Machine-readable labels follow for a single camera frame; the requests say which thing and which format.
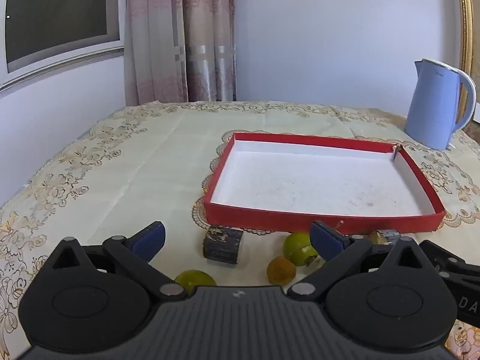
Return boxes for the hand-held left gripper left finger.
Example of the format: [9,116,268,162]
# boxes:
[50,221,188,302]

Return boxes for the gold frame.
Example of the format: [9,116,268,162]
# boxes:
[454,0,480,124]

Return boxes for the blue electric kettle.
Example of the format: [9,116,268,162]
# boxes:
[404,59,477,151]

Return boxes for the pink patterned curtain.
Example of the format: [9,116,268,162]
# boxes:
[124,0,238,106]

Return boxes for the brown longan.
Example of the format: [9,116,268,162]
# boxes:
[266,256,297,285]

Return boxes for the green tomato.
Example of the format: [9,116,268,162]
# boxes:
[174,269,217,294]
[283,232,319,267]

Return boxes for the window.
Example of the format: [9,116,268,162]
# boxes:
[0,0,125,91]

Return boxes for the red cardboard box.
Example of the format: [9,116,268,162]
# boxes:
[203,132,447,235]

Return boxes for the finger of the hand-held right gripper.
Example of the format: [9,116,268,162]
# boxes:
[419,239,480,289]

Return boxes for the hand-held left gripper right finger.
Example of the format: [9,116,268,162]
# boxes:
[287,220,426,302]

